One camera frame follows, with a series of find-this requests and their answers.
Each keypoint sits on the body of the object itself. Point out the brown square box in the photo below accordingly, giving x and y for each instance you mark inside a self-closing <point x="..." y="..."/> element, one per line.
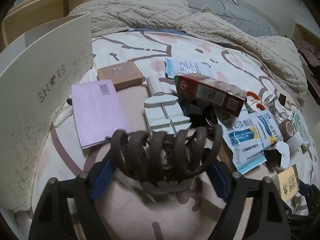
<point x="123" y="75"/>

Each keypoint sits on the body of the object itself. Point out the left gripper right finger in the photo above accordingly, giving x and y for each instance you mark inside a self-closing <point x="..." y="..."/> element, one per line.
<point x="267" y="217"/>

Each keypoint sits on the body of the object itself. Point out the pink booklet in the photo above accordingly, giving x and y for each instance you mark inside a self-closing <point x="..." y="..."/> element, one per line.
<point x="97" y="112"/>

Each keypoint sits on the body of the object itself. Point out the brown bandage tape roll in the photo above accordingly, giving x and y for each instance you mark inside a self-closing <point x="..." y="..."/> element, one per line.
<point x="287" y="129"/>

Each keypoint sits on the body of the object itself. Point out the cartoon print bed sheet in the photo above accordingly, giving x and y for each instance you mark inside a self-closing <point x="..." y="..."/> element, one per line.
<point x="150" y="135"/>

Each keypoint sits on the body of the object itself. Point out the grey pillow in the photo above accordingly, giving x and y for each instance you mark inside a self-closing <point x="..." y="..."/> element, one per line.
<point x="242" y="18"/>

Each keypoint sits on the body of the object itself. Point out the wooden wardrobe with clothes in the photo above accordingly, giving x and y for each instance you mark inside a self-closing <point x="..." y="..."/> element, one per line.
<point x="307" y="44"/>

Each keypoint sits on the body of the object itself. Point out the wooden bedside shelf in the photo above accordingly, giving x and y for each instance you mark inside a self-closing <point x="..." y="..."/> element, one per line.
<point x="32" y="13"/>

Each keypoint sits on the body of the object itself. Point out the white watch repair block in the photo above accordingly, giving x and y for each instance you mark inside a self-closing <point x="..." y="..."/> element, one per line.
<point x="164" y="114"/>

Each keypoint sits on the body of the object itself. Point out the red cigarette carton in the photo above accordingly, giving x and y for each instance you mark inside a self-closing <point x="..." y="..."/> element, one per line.
<point x="220" y="94"/>

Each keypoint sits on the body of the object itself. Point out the black binder clip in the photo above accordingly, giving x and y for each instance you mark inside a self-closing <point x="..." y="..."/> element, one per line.
<point x="282" y="99"/>

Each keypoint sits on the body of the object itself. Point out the blue white flat sachet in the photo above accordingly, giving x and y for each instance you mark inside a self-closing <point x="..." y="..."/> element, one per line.
<point x="174" y="67"/>

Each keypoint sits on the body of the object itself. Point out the blue floral drawstring pouch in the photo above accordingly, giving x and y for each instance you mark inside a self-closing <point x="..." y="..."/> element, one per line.
<point x="299" y="127"/>

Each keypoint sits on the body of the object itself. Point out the white shoe box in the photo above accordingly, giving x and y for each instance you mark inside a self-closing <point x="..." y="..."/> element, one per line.
<point x="37" y="71"/>

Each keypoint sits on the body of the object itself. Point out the tan paper packet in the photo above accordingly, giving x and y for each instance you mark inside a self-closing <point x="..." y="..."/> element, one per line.
<point x="287" y="183"/>

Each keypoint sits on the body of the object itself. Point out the blue white medicine pouch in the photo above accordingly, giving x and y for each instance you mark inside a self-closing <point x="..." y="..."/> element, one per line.
<point x="242" y="137"/>

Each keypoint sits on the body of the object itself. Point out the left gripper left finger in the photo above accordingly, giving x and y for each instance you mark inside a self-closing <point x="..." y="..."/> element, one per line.
<point x="52" y="218"/>

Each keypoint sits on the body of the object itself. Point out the beige fluffy blanket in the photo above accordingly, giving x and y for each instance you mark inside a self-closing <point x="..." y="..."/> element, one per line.
<point x="278" y="55"/>

